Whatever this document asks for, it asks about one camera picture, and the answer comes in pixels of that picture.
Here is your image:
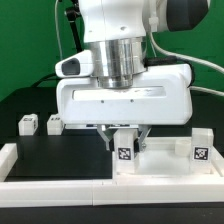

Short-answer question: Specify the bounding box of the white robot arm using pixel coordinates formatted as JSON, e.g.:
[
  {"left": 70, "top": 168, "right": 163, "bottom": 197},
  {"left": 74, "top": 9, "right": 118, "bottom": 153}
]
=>
[{"left": 55, "top": 0, "right": 210, "bottom": 149}]

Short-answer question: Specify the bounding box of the white hanging cable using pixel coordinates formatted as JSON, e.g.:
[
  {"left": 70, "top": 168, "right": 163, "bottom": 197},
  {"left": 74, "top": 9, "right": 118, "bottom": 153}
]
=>
[{"left": 54, "top": 0, "right": 66, "bottom": 68}]

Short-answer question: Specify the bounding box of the white sheet with tags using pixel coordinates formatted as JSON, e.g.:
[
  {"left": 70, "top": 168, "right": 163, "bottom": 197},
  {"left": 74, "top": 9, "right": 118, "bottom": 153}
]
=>
[{"left": 64, "top": 123, "right": 139, "bottom": 130}]

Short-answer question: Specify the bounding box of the black cable on table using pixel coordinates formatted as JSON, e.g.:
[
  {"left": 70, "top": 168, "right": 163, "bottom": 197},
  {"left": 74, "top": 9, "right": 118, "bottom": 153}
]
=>
[{"left": 31, "top": 72, "right": 61, "bottom": 88}]

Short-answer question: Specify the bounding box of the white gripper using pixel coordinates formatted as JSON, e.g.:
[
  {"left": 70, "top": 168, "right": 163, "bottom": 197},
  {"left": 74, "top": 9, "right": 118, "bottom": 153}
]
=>
[{"left": 56, "top": 64, "right": 192, "bottom": 153}]

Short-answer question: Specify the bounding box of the white square tabletop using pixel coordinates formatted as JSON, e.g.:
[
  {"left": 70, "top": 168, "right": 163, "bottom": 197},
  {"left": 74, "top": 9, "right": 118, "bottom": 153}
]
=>
[{"left": 113, "top": 137, "right": 224, "bottom": 177}]

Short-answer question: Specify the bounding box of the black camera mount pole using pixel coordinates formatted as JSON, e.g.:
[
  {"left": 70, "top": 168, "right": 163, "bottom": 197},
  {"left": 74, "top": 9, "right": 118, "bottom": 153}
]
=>
[{"left": 65, "top": 0, "right": 83, "bottom": 53}]

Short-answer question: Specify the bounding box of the white U-shaped obstacle fence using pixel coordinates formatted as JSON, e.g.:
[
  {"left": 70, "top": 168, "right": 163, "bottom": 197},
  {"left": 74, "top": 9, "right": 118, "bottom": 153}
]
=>
[{"left": 0, "top": 143, "right": 224, "bottom": 208}]

